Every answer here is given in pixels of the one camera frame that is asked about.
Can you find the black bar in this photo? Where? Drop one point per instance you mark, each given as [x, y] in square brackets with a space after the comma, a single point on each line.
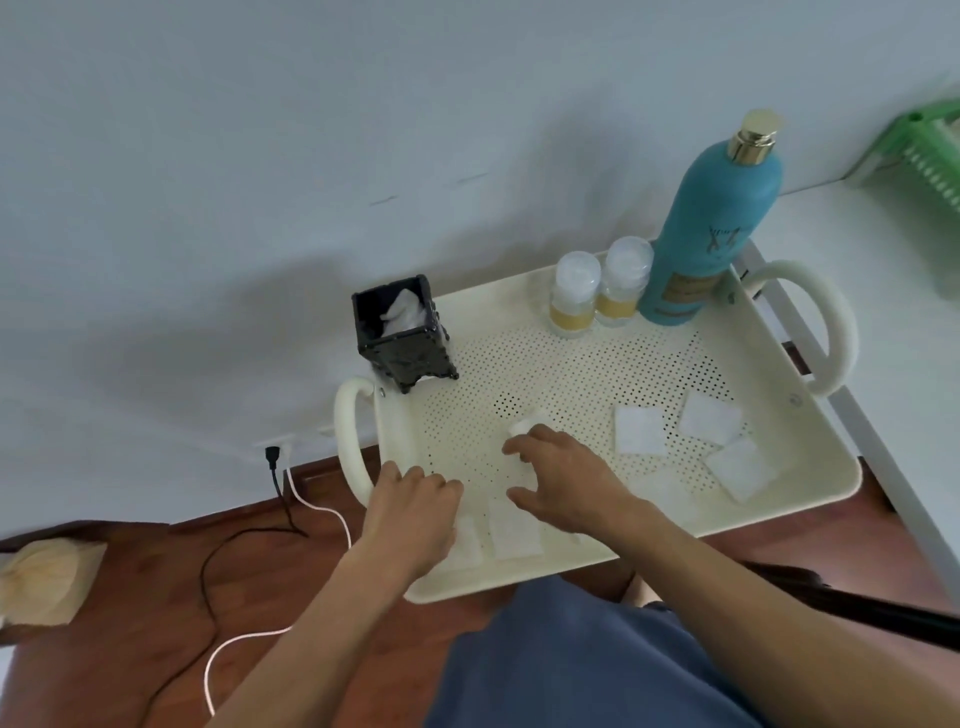
[862, 607]

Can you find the person's left forearm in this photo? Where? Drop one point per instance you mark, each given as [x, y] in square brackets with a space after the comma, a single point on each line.
[315, 645]

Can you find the person's blue shorts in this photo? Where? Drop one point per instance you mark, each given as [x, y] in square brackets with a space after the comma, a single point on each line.
[585, 660]

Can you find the black square holder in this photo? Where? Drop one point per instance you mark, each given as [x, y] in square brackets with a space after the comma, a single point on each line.
[409, 360]

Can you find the white wall socket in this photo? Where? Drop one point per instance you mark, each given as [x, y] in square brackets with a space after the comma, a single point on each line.
[276, 448]

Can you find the person's leg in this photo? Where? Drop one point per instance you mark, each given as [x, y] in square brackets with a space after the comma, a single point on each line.
[626, 585]

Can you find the teal bottle with gold cap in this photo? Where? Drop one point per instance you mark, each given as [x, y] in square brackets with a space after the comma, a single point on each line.
[705, 225]

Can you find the green plastic rack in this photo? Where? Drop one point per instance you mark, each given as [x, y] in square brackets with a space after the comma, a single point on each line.
[930, 150]

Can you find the person's right hand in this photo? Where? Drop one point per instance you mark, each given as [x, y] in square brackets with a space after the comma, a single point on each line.
[577, 487]

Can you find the white cotton pad in holder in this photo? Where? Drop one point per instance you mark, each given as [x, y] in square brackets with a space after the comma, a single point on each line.
[403, 311]

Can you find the person's right thumb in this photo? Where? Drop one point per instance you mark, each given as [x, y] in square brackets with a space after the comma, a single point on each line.
[529, 501]

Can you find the small white-capped bottle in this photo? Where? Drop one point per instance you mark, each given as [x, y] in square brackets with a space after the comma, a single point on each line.
[574, 296]
[624, 289]

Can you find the person's left hand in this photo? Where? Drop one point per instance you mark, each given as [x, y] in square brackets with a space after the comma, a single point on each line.
[409, 521]

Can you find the white square cotton pad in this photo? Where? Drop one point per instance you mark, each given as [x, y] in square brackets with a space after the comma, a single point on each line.
[466, 547]
[640, 430]
[709, 418]
[516, 536]
[742, 469]

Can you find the person's right forearm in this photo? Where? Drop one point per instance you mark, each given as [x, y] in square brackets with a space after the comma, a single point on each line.
[750, 622]

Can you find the beige cloth bag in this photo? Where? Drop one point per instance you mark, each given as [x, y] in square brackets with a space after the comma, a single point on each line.
[45, 581]

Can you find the person's left fingers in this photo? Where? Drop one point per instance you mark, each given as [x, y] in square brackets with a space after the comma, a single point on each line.
[420, 480]

